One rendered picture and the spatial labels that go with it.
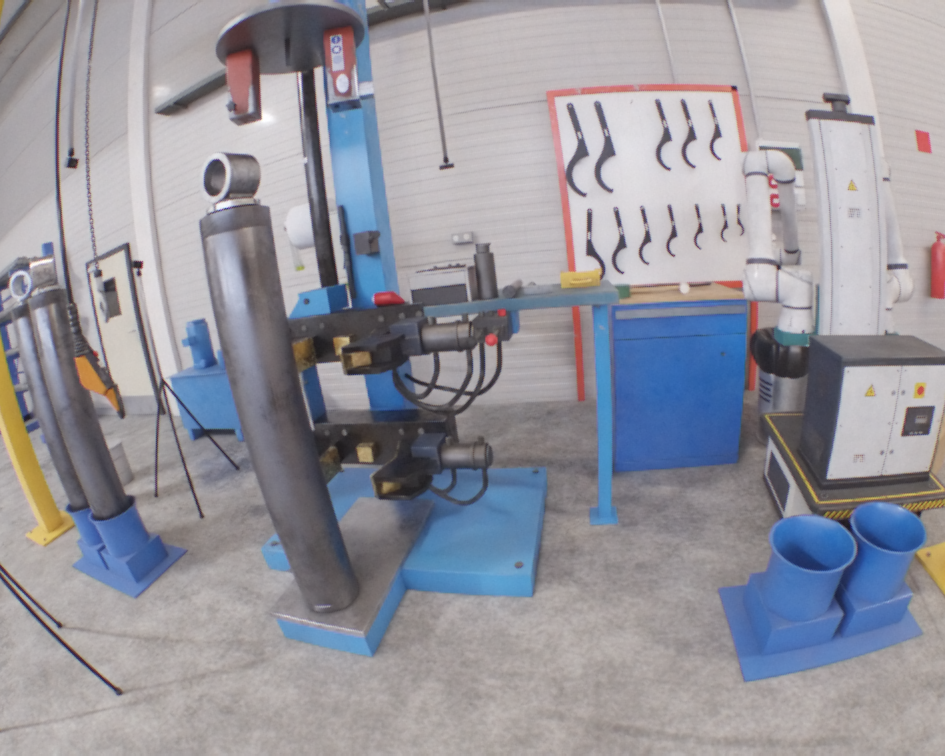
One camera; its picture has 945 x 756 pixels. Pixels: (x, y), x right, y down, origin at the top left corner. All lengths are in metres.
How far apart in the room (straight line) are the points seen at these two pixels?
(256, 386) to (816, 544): 1.80
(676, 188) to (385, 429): 2.63
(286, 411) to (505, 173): 2.61
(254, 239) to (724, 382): 2.18
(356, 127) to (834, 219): 2.06
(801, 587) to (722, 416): 1.31
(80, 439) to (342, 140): 1.82
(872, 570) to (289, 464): 1.83
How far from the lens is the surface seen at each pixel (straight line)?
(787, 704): 1.56
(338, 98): 1.71
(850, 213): 2.16
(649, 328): 2.28
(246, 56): 1.88
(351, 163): 2.04
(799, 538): 1.66
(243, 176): 1.33
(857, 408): 1.80
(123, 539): 2.51
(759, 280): 2.18
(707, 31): 4.00
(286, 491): 1.39
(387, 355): 1.48
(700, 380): 2.42
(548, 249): 3.40
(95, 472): 2.41
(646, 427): 2.44
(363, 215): 1.99
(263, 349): 1.26
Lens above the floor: 1.25
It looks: 16 degrees down
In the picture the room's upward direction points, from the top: 7 degrees counter-clockwise
